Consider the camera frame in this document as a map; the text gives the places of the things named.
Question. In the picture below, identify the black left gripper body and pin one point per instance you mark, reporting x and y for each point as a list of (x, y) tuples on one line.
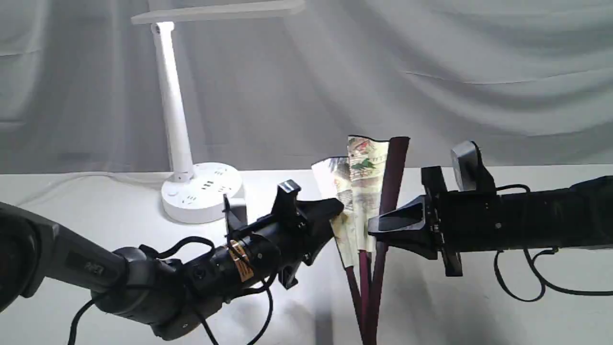
[(269, 248)]

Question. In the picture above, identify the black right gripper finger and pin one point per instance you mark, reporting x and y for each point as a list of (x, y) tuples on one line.
[(418, 243), (411, 216)]

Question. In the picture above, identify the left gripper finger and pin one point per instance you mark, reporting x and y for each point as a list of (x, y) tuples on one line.
[(314, 239), (319, 213)]

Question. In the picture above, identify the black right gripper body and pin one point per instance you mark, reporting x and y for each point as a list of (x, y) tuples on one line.
[(463, 222)]

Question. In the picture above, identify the painted paper folding fan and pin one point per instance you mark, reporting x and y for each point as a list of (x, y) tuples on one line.
[(367, 181)]

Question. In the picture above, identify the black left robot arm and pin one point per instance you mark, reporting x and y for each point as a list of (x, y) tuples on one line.
[(172, 291)]

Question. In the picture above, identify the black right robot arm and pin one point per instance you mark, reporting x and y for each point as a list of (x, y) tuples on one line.
[(576, 217)]

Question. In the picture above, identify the white desk lamp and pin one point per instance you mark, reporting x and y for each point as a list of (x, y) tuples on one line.
[(198, 193)]

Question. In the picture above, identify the grey backdrop curtain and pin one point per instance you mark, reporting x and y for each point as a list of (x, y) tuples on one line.
[(529, 80)]

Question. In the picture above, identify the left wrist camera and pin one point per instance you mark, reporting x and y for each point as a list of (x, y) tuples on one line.
[(235, 209)]

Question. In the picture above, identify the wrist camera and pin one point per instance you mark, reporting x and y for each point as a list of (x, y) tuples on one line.
[(469, 170), (235, 209)]

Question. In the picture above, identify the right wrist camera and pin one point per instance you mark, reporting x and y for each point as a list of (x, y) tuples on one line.
[(469, 170)]

